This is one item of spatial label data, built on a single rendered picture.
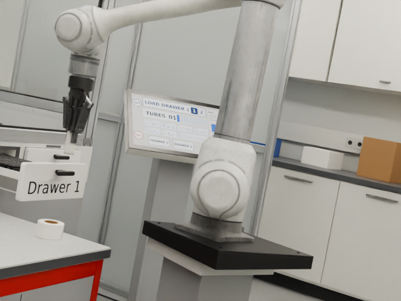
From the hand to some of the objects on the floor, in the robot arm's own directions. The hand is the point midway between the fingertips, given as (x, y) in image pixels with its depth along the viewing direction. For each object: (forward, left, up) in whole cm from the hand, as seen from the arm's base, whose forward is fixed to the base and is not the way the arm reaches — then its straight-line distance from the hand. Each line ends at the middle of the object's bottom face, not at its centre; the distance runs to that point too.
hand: (70, 143), depth 198 cm
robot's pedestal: (-35, -34, -99) cm, 110 cm away
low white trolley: (-9, +38, -101) cm, 109 cm away
